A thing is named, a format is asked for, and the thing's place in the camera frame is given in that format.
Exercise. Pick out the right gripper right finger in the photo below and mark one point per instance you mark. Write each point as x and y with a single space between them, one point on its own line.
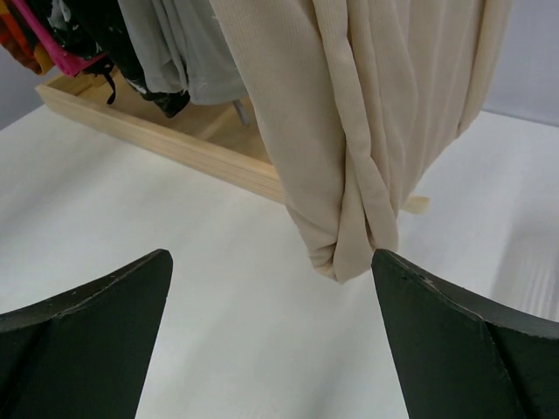
460 355

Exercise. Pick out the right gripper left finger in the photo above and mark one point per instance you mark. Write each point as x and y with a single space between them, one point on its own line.
84 353

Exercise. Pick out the beige trousers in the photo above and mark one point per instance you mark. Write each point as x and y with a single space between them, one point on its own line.
355 100

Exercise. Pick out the magenta trousers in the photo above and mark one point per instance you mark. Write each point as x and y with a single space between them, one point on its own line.
57 48

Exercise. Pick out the grey trousers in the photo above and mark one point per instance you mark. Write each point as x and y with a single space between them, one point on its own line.
181 49

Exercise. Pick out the black white patterned trousers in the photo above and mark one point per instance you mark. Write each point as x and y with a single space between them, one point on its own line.
88 29

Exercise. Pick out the wooden clothes rack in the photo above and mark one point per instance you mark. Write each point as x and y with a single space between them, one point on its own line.
210 139

